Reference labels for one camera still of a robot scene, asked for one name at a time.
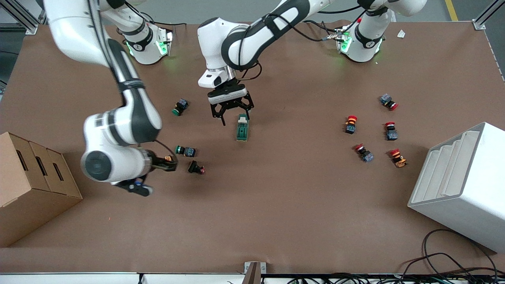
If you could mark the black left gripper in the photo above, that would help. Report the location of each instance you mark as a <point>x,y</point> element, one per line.
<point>230,95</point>

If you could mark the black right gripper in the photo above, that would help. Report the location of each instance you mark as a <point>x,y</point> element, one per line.
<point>159,162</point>

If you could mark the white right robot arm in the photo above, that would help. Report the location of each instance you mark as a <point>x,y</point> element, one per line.
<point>130,118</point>

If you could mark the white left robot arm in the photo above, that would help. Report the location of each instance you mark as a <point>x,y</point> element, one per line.
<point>244,39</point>

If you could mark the black pushbutton orange block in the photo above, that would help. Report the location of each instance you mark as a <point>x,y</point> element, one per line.
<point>169,158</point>

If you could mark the green pushbutton grey block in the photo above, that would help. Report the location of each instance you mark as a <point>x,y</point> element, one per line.
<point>180,107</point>
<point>185,150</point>

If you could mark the black square pushbutton red block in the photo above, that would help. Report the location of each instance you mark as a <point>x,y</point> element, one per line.
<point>197,167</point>

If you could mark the brown paper table cover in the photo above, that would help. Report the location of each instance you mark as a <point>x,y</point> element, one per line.
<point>300,205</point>

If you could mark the red mushroom button black block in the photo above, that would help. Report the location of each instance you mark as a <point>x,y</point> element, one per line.
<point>350,124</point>

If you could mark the brown cardboard box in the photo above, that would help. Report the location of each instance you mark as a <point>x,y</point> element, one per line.
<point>31,189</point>

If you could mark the red mushroom button grey block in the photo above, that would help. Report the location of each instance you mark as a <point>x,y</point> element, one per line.
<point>363,153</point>
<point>389,101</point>
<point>391,131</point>

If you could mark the red mushroom button orange block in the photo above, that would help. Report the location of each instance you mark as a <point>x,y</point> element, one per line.
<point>398,157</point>

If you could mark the white paper scrap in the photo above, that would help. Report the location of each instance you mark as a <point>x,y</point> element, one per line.
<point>401,34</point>

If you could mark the white stepped shelf box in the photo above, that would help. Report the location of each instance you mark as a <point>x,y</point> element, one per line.
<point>469,185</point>

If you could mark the grey metal camera bracket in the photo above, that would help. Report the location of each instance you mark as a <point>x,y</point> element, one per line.
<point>254,271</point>

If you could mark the aluminium frame profile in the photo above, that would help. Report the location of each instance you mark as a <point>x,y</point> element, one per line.
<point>19,15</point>
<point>487,15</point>

